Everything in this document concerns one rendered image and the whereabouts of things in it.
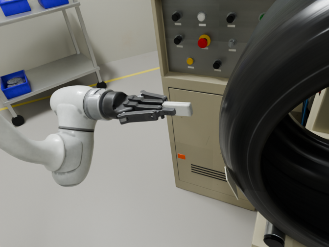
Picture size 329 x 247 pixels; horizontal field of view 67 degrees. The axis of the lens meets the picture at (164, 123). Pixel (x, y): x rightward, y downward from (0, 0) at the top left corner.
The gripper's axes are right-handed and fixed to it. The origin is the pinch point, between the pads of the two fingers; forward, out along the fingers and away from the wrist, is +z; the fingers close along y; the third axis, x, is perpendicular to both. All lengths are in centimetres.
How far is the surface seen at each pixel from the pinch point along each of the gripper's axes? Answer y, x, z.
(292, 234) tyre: -11.9, 20.7, 26.0
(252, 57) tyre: -8.2, -15.7, 19.0
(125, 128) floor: 99, 99, -121
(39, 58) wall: 161, 48, -281
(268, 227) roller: -8.5, 26.4, 21.0
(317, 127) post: 25.8, 22.7, 30.5
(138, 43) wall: 254, 72, -188
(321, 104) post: 25.9, 14.3, 30.6
